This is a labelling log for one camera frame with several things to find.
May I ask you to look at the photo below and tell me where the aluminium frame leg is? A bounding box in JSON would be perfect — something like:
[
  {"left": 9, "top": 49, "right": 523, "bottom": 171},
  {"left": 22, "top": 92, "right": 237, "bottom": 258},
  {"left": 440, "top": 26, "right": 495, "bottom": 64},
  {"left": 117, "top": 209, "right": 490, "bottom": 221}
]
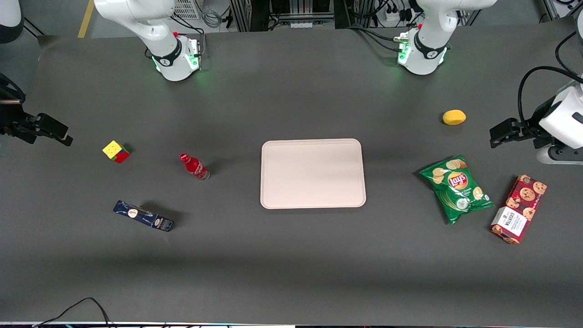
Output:
[{"left": 542, "top": 0, "right": 562, "bottom": 21}]

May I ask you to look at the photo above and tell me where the white perforated box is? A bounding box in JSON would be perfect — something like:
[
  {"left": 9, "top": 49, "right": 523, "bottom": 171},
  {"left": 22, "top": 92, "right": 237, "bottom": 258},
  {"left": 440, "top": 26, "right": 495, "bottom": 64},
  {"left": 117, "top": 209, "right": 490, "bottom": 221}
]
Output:
[{"left": 173, "top": 0, "right": 202, "bottom": 20}]

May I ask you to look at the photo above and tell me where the black left arm looped cable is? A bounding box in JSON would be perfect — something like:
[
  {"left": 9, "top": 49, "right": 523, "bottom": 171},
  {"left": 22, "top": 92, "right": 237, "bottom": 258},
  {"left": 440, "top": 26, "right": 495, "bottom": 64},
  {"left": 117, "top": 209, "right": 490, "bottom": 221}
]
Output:
[{"left": 518, "top": 66, "right": 583, "bottom": 133}]

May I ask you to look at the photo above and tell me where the green Lay's chips bag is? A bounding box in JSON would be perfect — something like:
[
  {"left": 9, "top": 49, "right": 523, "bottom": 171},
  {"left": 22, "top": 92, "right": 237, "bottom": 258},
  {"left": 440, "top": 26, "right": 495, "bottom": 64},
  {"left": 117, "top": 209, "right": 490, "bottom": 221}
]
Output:
[{"left": 419, "top": 154, "right": 495, "bottom": 225}]

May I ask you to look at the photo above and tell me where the black left arm short cable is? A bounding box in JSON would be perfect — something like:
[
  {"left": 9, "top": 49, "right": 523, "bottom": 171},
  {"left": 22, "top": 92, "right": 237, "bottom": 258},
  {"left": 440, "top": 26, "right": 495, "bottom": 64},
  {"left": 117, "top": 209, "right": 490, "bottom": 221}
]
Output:
[{"left": 555, "top": 30, "right": 583, "bottom": 76}]

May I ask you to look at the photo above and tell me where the multicoloured puzzle cube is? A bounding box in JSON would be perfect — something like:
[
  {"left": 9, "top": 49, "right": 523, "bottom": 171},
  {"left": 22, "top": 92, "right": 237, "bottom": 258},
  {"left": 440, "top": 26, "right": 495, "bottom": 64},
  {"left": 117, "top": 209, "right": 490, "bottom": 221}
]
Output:
[{"left": 102, "top": 140, "right": 131, "bottom": 164}]

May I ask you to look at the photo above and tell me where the red coke bottle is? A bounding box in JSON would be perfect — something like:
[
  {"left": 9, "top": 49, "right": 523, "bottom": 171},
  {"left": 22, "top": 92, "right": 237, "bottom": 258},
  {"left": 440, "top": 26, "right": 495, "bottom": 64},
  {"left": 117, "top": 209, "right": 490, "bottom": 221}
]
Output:
[{"left": 179, "top": 153, "right": 210, "bottom": 181}]

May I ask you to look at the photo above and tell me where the red Walkers cookie box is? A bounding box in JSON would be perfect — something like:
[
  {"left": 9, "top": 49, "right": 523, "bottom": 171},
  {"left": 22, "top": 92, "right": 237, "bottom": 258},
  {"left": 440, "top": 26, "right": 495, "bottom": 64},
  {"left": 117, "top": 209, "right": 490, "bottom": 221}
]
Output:
[{"left": 490, "top": 174, "right": 547, "bottom": 245}]

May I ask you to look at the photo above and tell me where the white power strip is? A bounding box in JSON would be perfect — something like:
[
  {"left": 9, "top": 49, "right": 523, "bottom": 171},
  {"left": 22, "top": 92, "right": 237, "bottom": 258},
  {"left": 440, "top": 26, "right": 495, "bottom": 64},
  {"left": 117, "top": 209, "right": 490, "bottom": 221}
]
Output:
[{"left": 382, "top": 4, "right": 413, "bottom": 24}]

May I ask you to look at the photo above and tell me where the yellow lemon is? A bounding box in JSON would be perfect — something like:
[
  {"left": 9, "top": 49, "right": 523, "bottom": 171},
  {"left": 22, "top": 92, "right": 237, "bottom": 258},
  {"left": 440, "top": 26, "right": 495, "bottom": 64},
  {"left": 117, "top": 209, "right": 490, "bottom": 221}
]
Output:
[{"left": 442, "top": 109, "right": 467, "bottom": 126}]

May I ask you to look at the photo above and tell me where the beige rectangular tray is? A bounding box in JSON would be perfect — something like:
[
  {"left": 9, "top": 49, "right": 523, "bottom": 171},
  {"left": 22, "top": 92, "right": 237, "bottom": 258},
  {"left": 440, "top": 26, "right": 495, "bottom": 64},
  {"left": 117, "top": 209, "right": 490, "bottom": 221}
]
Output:
[{"left": 260, "top": 138, "right": 367, "bottom": 210}]

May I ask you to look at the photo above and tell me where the black base cable bundle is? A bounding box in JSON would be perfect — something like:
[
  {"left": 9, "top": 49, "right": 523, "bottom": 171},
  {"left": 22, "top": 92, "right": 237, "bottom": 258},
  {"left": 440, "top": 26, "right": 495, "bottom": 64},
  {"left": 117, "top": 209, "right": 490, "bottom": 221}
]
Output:
[{"left": 348, "top": 24, "right": 404, "bottom": 51}]

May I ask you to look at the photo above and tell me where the dark blue long box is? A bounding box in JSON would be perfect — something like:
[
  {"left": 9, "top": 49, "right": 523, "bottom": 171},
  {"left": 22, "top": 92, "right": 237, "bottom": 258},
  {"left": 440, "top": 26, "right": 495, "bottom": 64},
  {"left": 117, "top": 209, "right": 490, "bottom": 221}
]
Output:
[{"left": 113, "top": 200, "right": 174, "bottom": 232}]

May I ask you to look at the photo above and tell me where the grey coiled cable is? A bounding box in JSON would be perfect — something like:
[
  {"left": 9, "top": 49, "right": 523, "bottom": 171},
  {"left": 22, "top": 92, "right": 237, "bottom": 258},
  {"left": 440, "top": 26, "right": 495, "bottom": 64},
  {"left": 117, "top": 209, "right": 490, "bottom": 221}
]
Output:
[{"left": 200, "top": 0, "right": 228, "bottom": 28}]

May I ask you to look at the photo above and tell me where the black equipment rack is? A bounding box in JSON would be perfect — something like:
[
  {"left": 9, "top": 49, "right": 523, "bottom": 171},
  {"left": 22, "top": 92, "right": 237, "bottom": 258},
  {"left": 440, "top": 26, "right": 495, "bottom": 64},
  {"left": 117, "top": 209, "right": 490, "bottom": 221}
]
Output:
[{"left": 230, "top": 0, "right": 365, "bottom": 32}]

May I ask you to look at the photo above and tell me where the thin black loose cable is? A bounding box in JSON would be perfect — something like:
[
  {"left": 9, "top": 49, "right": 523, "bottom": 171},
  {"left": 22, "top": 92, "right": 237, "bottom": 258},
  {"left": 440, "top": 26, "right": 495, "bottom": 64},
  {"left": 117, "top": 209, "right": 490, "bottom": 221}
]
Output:
[{"left": 32, "top": 297, "right": 112, "bottom": 328}]

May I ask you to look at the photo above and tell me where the black stand leg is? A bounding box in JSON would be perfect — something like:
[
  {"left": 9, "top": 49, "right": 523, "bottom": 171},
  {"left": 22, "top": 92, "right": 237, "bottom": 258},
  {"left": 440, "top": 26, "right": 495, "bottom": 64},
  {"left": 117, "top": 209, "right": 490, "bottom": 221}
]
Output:
[{"left": 23, "top": 17, "right": 46, "bottom": 36}]

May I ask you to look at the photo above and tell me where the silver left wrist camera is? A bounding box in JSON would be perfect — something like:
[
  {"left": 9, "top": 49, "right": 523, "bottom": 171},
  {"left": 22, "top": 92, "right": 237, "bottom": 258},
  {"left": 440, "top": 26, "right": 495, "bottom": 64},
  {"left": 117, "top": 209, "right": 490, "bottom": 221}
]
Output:
[{"left": 537, "top": 147, "right": 583, "bottom": 165}]

